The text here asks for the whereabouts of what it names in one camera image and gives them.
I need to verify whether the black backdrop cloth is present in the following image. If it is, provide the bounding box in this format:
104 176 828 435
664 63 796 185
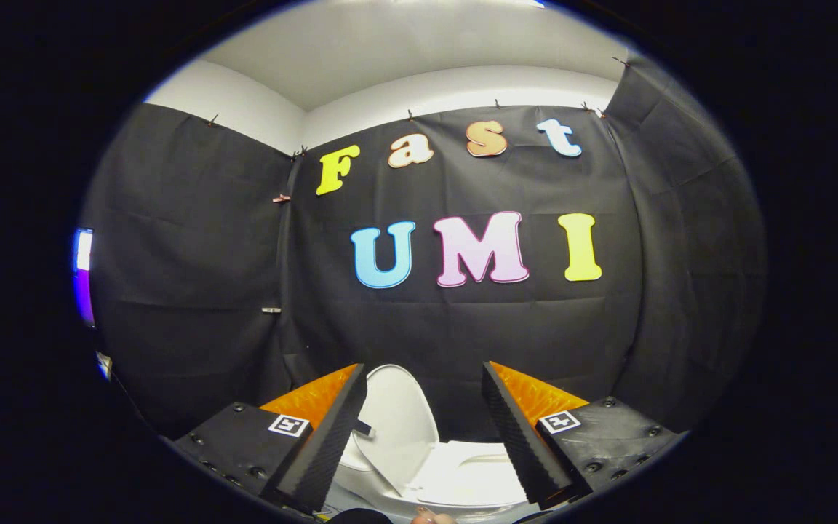
77 55 765 441

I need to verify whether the white toilet lid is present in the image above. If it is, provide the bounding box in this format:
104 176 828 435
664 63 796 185
352 364 440 497

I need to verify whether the glowing display screen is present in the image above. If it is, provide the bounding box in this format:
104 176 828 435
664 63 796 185
73 228 97 328

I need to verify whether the white ceramic toilet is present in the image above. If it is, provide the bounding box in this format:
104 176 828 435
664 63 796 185
332 435 530 523

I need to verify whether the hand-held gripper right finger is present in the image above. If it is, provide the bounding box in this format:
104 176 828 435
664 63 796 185
481 360 685 510

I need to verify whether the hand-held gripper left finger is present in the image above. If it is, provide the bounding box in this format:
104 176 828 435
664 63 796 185
172 362 369 514

